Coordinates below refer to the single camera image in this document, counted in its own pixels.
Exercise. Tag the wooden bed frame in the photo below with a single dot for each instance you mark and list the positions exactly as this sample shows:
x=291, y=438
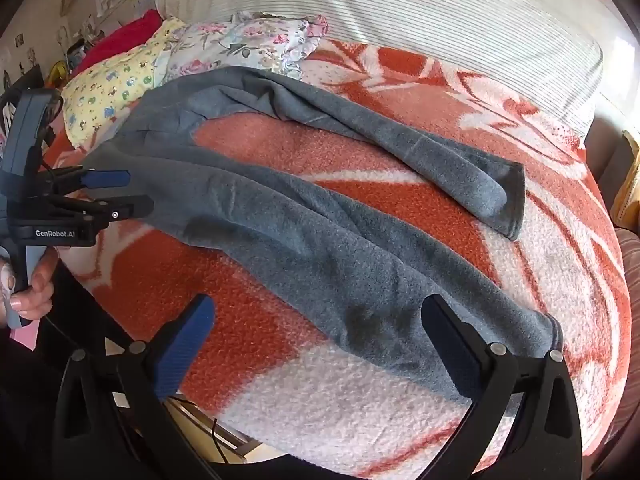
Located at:
x=205, y=430

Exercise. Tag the red cloth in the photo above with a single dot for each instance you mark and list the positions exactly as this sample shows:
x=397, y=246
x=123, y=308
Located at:
x=125, y=35

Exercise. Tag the floral cloth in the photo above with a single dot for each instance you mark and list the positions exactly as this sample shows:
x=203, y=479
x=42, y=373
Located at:
x=240, y=40

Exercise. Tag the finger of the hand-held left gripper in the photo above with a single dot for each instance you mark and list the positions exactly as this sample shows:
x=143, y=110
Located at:
x=122, y=208
x=106, y=178

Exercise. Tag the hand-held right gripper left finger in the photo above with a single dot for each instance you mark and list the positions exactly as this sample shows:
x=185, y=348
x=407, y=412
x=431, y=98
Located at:
x=184, y=347

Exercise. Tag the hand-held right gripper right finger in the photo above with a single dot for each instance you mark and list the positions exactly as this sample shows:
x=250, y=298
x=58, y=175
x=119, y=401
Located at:
x=450, y=355

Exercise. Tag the striped brown sofa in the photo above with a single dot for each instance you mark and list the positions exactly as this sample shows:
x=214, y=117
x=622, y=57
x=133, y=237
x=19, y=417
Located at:
x=627, y=250

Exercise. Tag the orange and white blanket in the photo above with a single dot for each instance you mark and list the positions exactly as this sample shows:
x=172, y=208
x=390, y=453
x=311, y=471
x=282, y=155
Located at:
x=300, y=152

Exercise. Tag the white striped bedding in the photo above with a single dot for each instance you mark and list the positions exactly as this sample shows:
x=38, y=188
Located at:
x=400, y=10

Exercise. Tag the yellow printed pillow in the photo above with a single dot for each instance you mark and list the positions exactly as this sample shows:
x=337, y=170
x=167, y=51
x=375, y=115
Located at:
x=110, y=90

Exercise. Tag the person's left hand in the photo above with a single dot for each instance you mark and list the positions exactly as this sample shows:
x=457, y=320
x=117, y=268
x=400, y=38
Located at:
x=41, y=285

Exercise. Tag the yellow cushion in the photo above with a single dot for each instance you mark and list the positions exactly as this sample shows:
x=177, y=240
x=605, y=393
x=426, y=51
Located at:
x=631, y=175

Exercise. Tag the grey fleece pants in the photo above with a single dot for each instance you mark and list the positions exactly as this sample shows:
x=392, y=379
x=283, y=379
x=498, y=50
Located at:
x=300, y=240

